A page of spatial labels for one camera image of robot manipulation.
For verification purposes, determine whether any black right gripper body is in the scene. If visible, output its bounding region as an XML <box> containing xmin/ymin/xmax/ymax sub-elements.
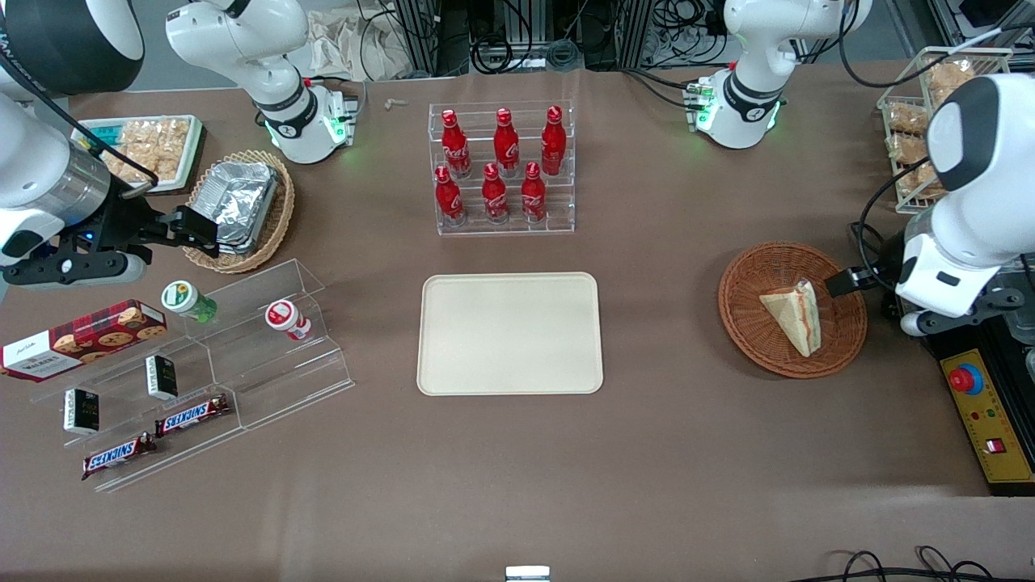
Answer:
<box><xmin>69</xmin><ymin>192</ymin><xmax>167</xmax><ymax>254</ymax></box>

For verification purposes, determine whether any triangle sandwich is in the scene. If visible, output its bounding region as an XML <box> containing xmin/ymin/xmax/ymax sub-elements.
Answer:
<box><xmin>758</xmin><ymin>279</ymin><xmax>823</xmax><ymax>358</ymax></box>

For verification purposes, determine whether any light oval wicker basket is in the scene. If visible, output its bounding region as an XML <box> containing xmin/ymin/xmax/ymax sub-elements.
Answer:
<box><xmin>182</xmin><ymin>149</ymin><xmax>297</xmax><ymax>275</ymax></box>

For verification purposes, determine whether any white tray with snacks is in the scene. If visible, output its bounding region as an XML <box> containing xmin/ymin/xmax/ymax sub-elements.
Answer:
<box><xmin>70</xmin><ymin>114</ymin><xmax>206</xmax><ymax>196</ymax></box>

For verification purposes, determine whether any round brown wicker basket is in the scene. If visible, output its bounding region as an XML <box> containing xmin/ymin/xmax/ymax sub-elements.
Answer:
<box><xmin>718</xmin><ymin>242</ymin><xmax>868</xmax><ymax>380</ymax></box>

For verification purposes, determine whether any beige plastic tray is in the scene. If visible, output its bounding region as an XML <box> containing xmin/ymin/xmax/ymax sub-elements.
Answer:
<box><xmin>416</xmin><ymin>272</ymin><xmax>605</xmax><ymax>397</ymax></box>

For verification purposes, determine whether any aluminium foil container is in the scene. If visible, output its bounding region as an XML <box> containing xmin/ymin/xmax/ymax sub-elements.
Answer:
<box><xmin>190</xmin><ymin>161</ymin><xmax>281</xmax><ymax>256</ymax></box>

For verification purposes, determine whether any green capped drink bottle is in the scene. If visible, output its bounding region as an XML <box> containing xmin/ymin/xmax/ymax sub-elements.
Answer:
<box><xmin>161</xmin><ymin>280</ymin><xmax>218</xmax><ymax>324</ymax></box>

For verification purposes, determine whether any bagged fried snack pack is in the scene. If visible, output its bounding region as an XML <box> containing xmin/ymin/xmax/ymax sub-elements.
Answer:
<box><xmin>97</xmin><ymin>118</ymin><xmax>192</xmax><ymax>183</ymax></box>

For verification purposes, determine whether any bagged bread pack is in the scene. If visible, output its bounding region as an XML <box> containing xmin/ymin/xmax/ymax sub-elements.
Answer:
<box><xmin>925</xmin><ymin>59</ymin><xmax>978</xmax><ymax>108</ymax></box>
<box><xmin>889</xmin><ymin>133</ymin><xmax>932</xmax><ymax>164</ymax></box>
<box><xmin>885</xmin><ymin>103</ymin><xmax>931</xmax><ymax>136</ymax></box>
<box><xmin>896</xmin><ymin>164</ymin><xmax>948</xmax><ymax>201</ymax></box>

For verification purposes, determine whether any red tartan cookie box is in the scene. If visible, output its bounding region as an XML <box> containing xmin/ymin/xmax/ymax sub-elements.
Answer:
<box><xmin>0</xmin><ymin>299</ymin><xmax>169</xmax><ymax>383</ymax></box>

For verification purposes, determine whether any red capped yoghurt bottle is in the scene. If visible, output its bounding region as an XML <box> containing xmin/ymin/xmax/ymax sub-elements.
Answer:
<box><xmin>264</xmin><ymin>299</ymin><xmax>313</xmax><ymax>342</ymax></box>

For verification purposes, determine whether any small black white box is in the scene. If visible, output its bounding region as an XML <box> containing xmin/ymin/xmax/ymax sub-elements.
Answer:
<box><xmin>145</xmin><ymin>355</ymin><xmax>180</xmax><ymax>402</ymax></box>
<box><xmin>63</xmin><ymin>388</ymin><xmax>101</xmax><ymax>437</ymax></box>

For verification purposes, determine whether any clear acrylic tiered shelf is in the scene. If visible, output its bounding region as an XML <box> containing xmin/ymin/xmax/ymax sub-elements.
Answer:
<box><xmin>31</xmin><ymin>258</ymin><xmax>356</xmax><ymax>494</ymax></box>

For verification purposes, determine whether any snickers chocolate bar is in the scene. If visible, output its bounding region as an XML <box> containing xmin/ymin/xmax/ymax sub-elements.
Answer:
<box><xmin>154</xmin><ymin>394</ymin><xmax>232</xmax><ymax>438</ymax></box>
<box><xmin>81</xmin><ymin>432</ymin><xmax>158</xmax><ymax>482</ymax></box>

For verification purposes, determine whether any yellow black control box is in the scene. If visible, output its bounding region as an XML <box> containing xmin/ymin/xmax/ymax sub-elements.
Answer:
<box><xmin>920</xmin><ymin>317</ymin><xmax>1035</xmax><ymax>496</ymax></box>

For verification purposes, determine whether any crumpled beige paper bag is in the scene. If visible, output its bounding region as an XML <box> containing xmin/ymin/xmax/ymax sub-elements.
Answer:
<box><xmin>306</xmin><ymin>10</ymin><xmax>409</xmax><ymax>82</ymax></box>

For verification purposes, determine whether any red cola bottle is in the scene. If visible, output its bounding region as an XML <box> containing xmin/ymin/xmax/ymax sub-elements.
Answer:
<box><xmin>481</xmin><ymin>162</ymin><xmax>510</xmax><ymax>226</ymax></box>
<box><xmin>493</xmin><ymin>108</ymin><xmax>522</xmax><ymax>179</ymax></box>
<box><xmin>521</xmin><ymin>161</ymin><xmax>547</xmax><ymax>224</ymax></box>
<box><xmin>441</xmin><ymin>109</ymin><xmax>472</xmax><ymax>179</ymax></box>
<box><xmin>434</xmin><ymin>165</ymin><xmax>467</xmax><ymax>228</ymax></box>
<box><xmin>541</xmin><ymin>105</ymin><xmax>567</xmax><ymax>177</ymax></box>

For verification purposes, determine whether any clear acrylic bottle rack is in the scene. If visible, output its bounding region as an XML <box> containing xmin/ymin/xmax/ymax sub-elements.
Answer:
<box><xmin>428</xmin><ymin>100</ymin><xmax>576</xmax><ymax>238</ymax></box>

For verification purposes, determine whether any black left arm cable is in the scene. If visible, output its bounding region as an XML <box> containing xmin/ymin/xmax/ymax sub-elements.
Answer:
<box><xmin>849</xmin><ymin>158</ymin><xmax>932</xmax><ymax>293</ymax></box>

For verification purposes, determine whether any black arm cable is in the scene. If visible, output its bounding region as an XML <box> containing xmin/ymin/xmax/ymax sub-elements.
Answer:
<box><xmin>0</xmin><ymin>32</ymin><xmax>160</xmax><ymax>197</ymax></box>
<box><xmin>849</xmin><ymin>158</ymin><xmax>932</xmax><ymax>293</ymax></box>

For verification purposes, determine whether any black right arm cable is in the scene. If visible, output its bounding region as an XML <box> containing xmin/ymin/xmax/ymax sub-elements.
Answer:
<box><xmin>0</xmin><ymin>32</ymin><xmax>160</xmax><ymax>197</ymax></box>

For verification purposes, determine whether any white wire basket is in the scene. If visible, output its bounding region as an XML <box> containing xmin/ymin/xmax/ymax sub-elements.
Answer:
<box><xmin>877</xmin><ymin>46</ymin><xmax>1013</xmax><ymax>216</ymax></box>

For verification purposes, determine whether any black floor cable bundle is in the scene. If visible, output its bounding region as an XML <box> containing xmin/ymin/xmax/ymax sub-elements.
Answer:
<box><xmin>788</xmin><ymin>545</ymin><xmax>1035</xmax><ymax>582</ymax></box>

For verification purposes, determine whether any aluminium profile frame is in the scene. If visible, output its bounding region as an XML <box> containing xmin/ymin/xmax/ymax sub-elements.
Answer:
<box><xmin>393</xmin><ymin>0</ymin><xmax>729</xmax><ymax>75</ymax></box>

